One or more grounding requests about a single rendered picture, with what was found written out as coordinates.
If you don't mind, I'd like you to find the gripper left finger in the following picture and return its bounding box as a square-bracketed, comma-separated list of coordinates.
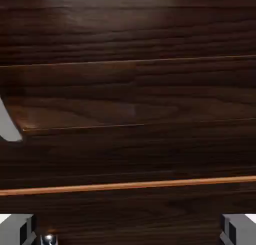
[0, 213, 38, 245]

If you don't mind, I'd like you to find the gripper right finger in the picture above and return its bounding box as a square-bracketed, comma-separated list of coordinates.
[219, 213, 256, 245]

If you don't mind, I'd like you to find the dark wood cabinet door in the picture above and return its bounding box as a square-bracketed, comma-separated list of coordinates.
[0, 181, 256, 245]

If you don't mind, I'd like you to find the dark wood cabinet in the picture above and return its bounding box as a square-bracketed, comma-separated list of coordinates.
[0, 0, 256, 245]

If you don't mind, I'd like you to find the shiny metal curved handle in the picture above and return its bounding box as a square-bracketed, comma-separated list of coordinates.
[39, 233, 59, 245]

